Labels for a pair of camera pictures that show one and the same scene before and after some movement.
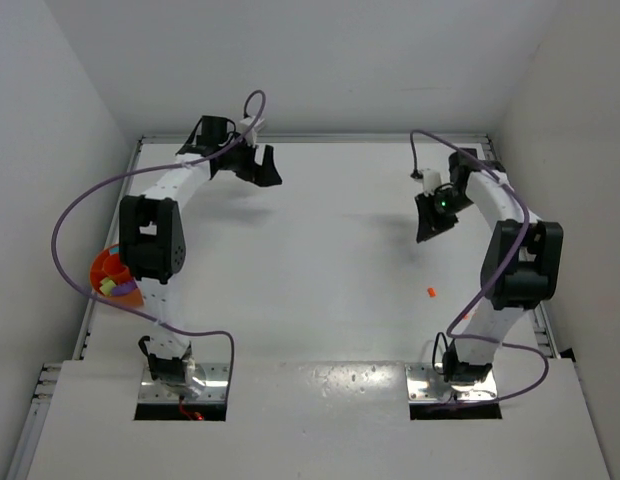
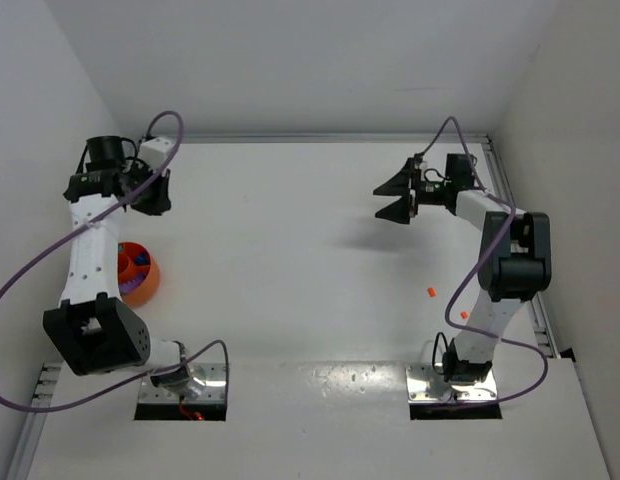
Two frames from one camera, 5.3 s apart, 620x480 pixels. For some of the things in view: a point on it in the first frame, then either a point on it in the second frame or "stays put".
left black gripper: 248,161 to 153,195
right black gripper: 431,214 to 414,191
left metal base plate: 215,377 stays put
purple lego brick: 124,289 stays put
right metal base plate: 426,382 stays put
